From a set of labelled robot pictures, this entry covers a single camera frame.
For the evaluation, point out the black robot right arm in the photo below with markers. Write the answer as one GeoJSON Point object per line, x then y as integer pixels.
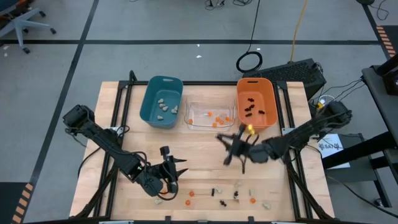
{"type": "Point", "coordinates": [304, 133]}

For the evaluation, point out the silver aluminium bar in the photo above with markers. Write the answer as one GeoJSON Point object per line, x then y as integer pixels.
{"type": "Point", "coordinates": [116, 222]}

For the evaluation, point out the blue office chair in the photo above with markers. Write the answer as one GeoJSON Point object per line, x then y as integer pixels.
{"type": "Point", "coordinates": [18, 23]}

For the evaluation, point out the grey metal mounting plate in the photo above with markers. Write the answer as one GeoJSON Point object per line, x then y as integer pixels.
{"type": "Point", "coordinates": [285, 130]}
{"type": "Point", "coordinates": [115, 129]}

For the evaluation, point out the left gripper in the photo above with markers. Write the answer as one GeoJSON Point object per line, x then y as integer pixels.
{"type": "Point", "coordinates": [155, 182]}

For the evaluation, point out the white paper sheet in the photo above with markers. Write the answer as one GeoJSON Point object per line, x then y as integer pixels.
{"type": "Point", "coordinates": [334, 155]}

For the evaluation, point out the orange plastic bin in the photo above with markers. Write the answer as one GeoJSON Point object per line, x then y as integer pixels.
{"type": "Point", "coordinates": [264, 122]}

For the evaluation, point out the black caster wheel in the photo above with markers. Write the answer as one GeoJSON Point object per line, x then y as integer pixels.
{"type": "Point", "coordinates": [377, 202]}

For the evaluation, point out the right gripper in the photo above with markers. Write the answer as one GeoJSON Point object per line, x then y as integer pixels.
{"type": "Point", "coordinates": [252, 152]}

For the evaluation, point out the black computer tower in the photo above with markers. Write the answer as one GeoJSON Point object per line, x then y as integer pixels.
{"type": "Point", "coordinates": [289, 73]}

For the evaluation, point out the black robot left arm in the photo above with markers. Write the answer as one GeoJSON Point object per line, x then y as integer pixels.
{"type": "Point", "coordinates": [109, 146]}

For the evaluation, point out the teal plastic bin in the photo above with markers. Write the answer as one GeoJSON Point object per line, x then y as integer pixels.
{"type": "Point", "coordinates": [152, 93]}

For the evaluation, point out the black side table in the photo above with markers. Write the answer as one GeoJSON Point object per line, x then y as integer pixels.
{"type": "Point", "coordinates": [381, 102]}

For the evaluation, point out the clear plastic bin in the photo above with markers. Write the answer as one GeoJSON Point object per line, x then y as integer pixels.
{"type": "Point", "coordinates": [199, 125]}

